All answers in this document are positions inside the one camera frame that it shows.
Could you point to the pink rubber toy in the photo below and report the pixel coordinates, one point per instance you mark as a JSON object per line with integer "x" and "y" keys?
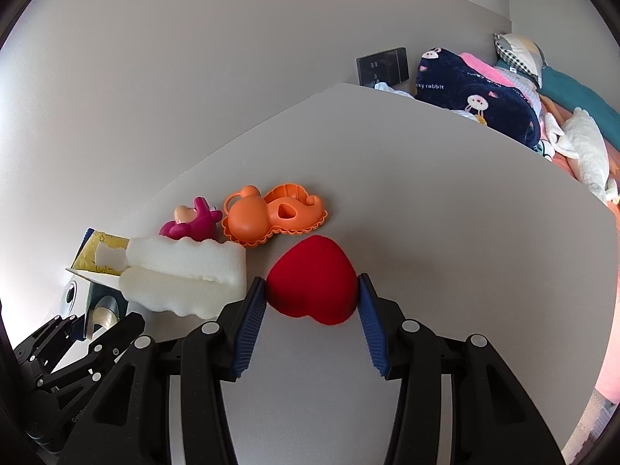
{"x": 196, "y": 223}

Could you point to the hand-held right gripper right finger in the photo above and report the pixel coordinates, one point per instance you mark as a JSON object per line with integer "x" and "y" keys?
{"x": 373, "y": 334}

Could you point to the black wall socket panel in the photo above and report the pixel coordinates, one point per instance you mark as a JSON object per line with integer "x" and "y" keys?
{"x": 382, "y": 68}

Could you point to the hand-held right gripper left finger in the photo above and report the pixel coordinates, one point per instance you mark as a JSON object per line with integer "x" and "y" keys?
{"x": 249, "y": 329}

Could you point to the checked patchwork pillow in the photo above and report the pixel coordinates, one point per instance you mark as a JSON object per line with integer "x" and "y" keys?
{"x": 520, "y": 53}

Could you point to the foam floor mat tiles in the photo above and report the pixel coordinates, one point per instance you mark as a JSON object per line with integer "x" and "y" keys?
{"x": 593, "y": 421}

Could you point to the orange toy mold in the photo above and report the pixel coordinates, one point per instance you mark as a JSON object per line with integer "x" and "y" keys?
{"x": 252, "y": 218}

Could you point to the teal plastic cup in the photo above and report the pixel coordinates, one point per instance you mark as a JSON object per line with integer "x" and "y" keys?
{"x": 104, "y": 300}

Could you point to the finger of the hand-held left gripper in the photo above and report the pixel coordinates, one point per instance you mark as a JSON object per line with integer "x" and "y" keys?
{"x": 104, "y": 348}
{"x": 43, "y": 346}

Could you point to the white foam block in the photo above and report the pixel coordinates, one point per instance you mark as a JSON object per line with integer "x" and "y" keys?
{"x": 184, "y": 271}

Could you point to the white goose plush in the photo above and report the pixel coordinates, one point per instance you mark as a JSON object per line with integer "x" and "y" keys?
{"x": 588, "y": 150}

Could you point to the teal pillow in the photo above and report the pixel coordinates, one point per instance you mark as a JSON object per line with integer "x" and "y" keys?
{"x": 581, "y": 97}

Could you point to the pink blanket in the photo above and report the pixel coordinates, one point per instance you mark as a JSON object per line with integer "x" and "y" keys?
{"x": 484, "y": 65}

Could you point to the white printed baby cloth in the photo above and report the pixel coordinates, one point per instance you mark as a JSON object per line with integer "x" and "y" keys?
{"x": 550, "y": 131}

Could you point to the red heart sponge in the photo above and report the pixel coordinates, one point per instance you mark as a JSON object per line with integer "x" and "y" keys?
{"x": 310, "y": 281}

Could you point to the navy rabbit print blanket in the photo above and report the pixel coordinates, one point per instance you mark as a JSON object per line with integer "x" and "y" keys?
{"x": 465, "y": 92}

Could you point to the yellow printed packet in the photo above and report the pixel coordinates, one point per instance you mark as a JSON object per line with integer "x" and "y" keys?
{"x": 104, "y": 247}

